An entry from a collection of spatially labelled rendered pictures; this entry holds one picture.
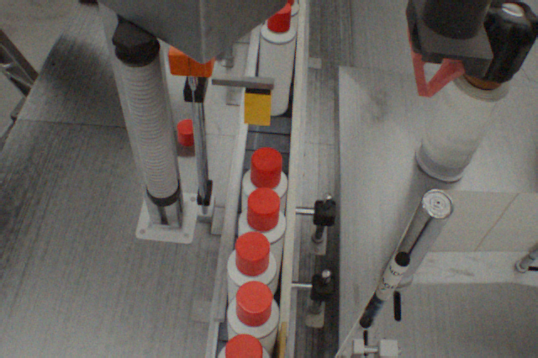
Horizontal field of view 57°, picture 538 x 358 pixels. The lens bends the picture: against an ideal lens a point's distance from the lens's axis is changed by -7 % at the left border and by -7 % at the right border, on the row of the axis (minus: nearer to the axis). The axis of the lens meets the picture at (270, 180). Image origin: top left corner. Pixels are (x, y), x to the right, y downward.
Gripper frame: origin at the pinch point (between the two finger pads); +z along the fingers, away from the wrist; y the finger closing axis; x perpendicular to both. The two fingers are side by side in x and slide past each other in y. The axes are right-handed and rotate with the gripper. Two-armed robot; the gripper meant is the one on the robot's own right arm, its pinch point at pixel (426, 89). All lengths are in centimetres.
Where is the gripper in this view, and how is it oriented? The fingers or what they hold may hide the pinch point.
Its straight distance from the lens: 57.9
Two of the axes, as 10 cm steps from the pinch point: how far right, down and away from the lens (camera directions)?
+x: -10.0, -0.8, 0.1
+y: 0.7, -8.0, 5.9
